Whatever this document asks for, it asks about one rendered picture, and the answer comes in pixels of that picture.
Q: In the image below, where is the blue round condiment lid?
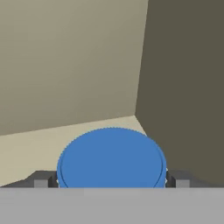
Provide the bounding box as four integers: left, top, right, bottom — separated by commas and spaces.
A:
56, 127, 168, 189

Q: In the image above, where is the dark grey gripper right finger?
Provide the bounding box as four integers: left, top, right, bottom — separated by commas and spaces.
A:
165, 169, 218, 189

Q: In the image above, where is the beige cabinet interior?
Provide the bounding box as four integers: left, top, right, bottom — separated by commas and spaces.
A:
0, 0, 224, 189

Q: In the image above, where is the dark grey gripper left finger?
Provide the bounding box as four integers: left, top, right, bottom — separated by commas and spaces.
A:
0, 170, 60, 189

